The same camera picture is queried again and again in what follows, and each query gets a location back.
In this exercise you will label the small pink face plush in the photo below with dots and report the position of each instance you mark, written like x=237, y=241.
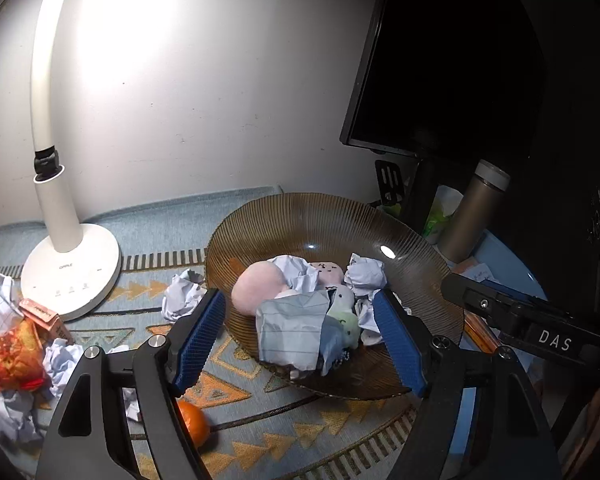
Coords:
x=330, y=275

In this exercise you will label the pale green plush toy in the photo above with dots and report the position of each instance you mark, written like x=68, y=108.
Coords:
x=345, y=320

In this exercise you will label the white green plastic packet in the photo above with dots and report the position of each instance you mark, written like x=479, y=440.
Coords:
x=442, y=210

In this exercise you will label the pink round plush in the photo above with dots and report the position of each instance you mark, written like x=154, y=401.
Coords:
x=255, y=290

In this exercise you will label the white printed paper slip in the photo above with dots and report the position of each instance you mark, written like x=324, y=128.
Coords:
x=480, y=272

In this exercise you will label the black slotted stand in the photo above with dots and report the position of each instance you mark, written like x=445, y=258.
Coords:
x=390, y=180

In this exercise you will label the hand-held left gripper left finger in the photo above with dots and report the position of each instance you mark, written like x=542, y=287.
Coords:
x=200, y=340

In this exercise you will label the black monitor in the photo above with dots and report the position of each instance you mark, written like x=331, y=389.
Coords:
x=430, y=60

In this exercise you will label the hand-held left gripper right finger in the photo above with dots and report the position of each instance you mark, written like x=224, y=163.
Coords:
x=400, y=340

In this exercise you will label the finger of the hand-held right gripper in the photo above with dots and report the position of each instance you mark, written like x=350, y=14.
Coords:
x=530, y=298
x=472, y=297

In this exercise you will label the orange crinkly packet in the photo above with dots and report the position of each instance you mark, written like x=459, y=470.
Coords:
x=10, y=360

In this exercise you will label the blue patterned woven mat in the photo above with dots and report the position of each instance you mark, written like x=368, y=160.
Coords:
x=280, y=435

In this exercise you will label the champagne thermos bottle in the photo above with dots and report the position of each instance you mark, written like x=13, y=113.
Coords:
x=470, y=215

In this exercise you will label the white desk lamp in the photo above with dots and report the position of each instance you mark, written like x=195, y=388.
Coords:
x=55, y=210

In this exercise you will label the orange striped item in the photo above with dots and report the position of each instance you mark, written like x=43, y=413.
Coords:
x=480, y=332

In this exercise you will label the small orange carton box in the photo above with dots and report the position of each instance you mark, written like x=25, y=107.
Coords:
x=45, y=317

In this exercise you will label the brown ribbed glass bowl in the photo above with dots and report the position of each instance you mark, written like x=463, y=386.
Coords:
x=305, y=225

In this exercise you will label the white paper ball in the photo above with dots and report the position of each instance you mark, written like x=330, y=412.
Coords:
x=292, y=270
x=0, y=305
x=180, y=295
x=367, y=321
x=132, y=405
x=62, y=365
x=365, y=275
x=10, y=412

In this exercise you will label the crumpled lined blue-grey paper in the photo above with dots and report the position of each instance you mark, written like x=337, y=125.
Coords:
x=285, y=330

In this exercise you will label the mandarin orange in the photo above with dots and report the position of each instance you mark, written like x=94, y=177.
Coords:
x=196, y=422

